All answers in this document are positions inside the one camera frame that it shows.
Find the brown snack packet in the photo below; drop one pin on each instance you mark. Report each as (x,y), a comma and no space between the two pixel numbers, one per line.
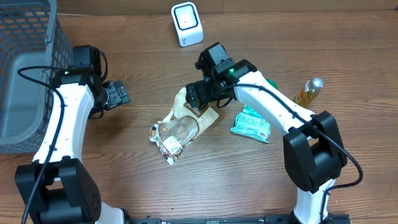
(180,127)

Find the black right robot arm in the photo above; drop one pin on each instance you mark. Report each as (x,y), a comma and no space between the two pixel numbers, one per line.
(311,141)

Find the small teal white box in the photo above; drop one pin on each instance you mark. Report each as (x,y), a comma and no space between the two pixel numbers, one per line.
(250,111)

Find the grey plastic shopping basket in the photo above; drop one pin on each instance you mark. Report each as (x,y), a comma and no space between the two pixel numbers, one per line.
(31,36)

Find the yellow liquid bottle silver cap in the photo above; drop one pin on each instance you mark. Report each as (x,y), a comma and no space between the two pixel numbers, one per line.
(309,92)

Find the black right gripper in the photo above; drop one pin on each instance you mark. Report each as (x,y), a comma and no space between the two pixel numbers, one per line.
(193,95)

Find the green lid white jar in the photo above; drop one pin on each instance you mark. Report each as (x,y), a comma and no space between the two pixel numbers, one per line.
(271,83)

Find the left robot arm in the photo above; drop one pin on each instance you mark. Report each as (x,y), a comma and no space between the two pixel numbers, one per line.
(56,187)

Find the white barcode scanner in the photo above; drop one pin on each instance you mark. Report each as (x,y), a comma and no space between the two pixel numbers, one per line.
(187,24)

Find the teal tissue pack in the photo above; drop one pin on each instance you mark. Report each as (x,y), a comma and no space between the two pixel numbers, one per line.
(252,127)

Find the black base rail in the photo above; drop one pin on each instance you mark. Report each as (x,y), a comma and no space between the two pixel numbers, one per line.
(217,221)

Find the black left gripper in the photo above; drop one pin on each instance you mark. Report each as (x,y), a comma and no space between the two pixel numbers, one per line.
(119,94)

